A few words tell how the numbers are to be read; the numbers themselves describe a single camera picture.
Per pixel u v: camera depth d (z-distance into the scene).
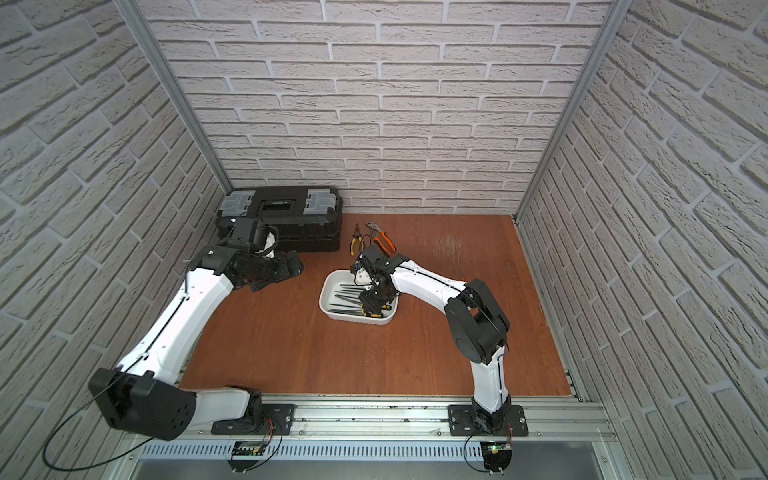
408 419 0.76
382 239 1.10
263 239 0.61
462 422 0.73
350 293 0.96
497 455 0.70
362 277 0.83
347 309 0.93
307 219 0.96
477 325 0.49
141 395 0.38
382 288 0.66
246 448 0.73
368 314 0.90
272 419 0.73
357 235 1.13
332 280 0.95
